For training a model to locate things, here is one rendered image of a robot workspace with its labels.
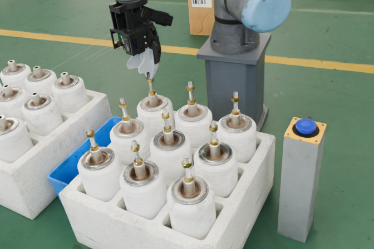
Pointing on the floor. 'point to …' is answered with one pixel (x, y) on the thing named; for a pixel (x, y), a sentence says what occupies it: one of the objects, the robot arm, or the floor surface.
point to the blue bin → (70, 170)
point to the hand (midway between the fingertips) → (151, 71)
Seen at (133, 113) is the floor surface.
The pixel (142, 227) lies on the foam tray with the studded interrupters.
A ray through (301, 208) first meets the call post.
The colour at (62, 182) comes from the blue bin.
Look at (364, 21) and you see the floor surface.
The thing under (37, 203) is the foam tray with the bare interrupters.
